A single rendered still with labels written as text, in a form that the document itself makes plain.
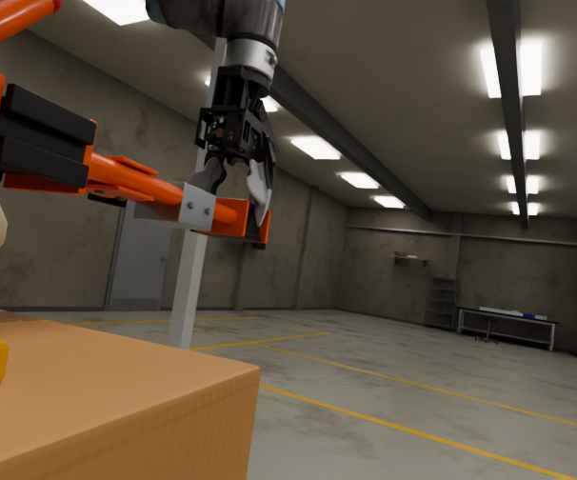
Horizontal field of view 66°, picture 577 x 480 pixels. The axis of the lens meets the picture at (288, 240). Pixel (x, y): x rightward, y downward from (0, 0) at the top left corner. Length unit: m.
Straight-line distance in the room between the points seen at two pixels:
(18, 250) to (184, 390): 7.27
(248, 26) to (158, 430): 0.57
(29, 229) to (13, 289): 0.89
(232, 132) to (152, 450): 0.46
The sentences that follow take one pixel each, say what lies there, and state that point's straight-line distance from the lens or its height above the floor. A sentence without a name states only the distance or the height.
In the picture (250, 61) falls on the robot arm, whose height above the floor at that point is 1.42.
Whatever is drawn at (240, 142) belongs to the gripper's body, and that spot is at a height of 1.29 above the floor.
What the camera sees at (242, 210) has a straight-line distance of 0.60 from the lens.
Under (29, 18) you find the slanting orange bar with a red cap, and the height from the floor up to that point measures 1.29.
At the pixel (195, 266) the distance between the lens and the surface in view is 3.27.
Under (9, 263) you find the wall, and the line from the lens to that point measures 7.44.
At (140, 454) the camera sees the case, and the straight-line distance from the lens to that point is 0.20.
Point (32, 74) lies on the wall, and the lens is 7.68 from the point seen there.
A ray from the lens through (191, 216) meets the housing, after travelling 0.51.
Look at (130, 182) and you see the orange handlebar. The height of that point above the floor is 1.20.
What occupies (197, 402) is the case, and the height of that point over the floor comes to 1.07.
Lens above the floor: 1.14
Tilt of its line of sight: 4 degrees up
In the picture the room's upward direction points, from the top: 8 degrees clockwise
